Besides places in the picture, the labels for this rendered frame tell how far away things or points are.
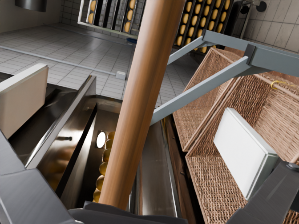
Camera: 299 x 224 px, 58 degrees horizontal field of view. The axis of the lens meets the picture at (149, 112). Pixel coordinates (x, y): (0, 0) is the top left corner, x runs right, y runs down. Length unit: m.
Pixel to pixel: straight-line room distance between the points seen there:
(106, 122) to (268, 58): 1.39
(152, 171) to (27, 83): 1.03
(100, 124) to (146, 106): 1.66
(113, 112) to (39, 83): 1.66
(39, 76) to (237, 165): 0.13
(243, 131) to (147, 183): 0.94
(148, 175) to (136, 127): 0.90
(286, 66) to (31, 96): 0.59
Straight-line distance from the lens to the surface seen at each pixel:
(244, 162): 0.17
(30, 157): 0.86
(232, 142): 0.18
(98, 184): 1.46
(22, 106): 0.17
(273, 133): 1.18
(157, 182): 1.10
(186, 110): 1.83
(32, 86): 0.18
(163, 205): 0.99
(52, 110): 1.54
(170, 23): 0.23
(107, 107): 1.83
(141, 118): 0.24
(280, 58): 0.67
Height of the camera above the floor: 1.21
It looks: 7 degrees down
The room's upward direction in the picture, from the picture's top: 77 degrees counter-clockwise
